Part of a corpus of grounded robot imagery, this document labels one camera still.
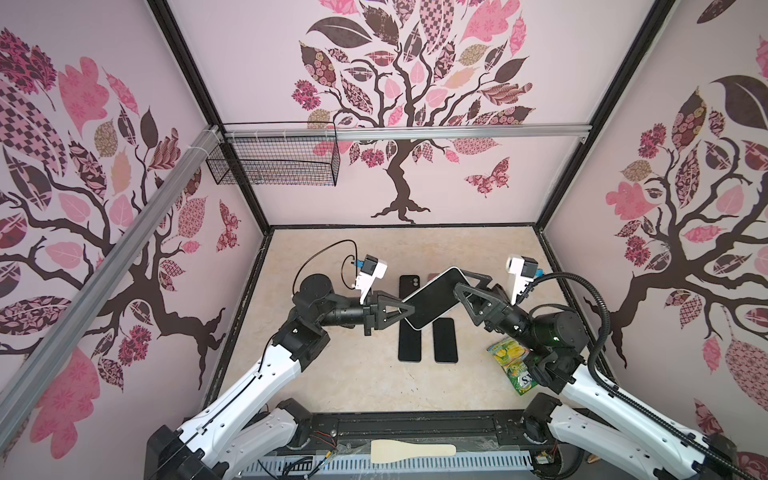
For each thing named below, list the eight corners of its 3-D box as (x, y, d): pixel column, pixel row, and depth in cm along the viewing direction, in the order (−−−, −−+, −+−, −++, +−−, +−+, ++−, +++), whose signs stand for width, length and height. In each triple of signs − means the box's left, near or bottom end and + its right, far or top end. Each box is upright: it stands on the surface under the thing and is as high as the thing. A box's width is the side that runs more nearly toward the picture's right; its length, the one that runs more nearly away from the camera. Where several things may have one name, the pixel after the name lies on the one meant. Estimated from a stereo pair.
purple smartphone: (434, 362, 87) (435, 359, 86) (431, 321, 96) (431, 317, 94) (458, 362, 87) (459, 359, 86) (452, 321, 96) (453, 317, 94)
